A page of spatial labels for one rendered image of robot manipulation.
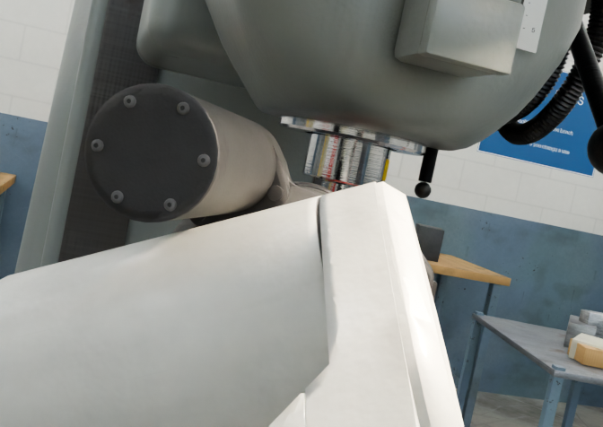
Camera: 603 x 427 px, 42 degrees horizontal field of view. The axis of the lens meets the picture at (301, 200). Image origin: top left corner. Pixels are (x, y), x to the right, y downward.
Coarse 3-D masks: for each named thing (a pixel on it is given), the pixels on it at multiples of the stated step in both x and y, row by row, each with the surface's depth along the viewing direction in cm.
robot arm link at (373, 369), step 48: (336, 192) 21; (384, 192) 20; (336, 240) 19; (384, 240) 18; (336, 288) 17; (384, 288) 17; (336, 336) 16; (384, 336) 16; (432, 336) 16; (336, 384) 15; (384, 384) 15; (432, 384) 15
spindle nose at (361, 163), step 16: (320, 144) 43; (336, 144) 42; (352, 144) 42; (368, 144) 42; (304, 160) 44; (320, 160) 43; (336, 160) 42; (352, 160) 42; (368, 160) 42; (384, 160) 43; (320, 176) 43; (336, 176) 42; (352, 176) 42; (368, 176) 42
